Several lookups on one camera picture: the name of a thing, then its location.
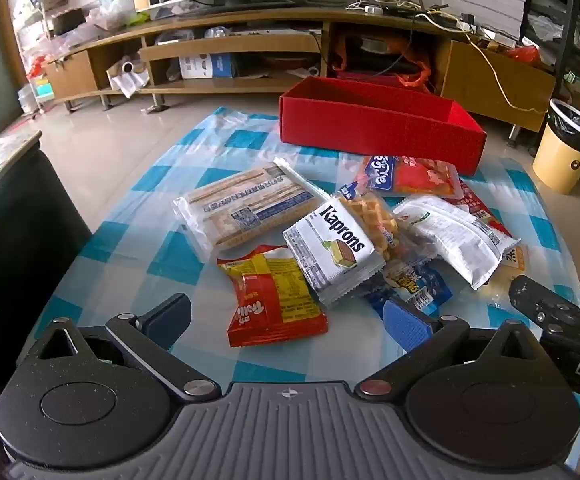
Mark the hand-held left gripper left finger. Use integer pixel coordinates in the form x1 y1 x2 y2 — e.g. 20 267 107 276
17 292 223 403

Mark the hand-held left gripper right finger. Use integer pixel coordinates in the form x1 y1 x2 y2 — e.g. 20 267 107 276
352 296 563 403

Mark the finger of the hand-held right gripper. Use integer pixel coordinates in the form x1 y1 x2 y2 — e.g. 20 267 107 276
507 274 580 335

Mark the red yellow snack packet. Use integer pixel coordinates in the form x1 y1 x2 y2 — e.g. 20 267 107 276
216 244 329 348

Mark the white glossy snack packet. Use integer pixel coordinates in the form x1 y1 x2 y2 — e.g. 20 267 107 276
392 195 521 291

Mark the clear waffle packet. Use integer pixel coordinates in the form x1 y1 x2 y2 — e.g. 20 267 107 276
337 182 438 266

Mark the red blue snack packet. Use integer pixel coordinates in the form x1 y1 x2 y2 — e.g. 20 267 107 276
352 154 463 200

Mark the red cardboard box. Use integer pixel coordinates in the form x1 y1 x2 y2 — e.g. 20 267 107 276
277 77 487 177

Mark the blue white checked tablecloth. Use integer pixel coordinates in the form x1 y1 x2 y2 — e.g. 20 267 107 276
17 106 580 466

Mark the white wafer packet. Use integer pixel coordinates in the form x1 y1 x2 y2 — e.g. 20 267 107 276
282 196 387 308

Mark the yellow trash bin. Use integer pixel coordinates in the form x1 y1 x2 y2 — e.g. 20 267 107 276
532 98 580 195

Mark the red plastic bag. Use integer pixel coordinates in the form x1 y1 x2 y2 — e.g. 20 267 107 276
507 45 541 63

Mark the white blue carton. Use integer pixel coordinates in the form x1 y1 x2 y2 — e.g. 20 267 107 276
179 52 235 80

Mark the metal storage rack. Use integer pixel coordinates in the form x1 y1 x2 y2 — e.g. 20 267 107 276
520 0 580 126

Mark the orange bag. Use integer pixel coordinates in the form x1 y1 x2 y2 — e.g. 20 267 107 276
331 35 433 93

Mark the wooden tv stand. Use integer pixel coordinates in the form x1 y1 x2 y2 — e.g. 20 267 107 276
42 7 557 133

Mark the white plastic bag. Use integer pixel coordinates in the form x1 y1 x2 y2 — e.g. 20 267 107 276
87 0 138 31

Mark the yellow cable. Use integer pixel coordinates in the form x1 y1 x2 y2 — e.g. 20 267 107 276
462 30 553 111

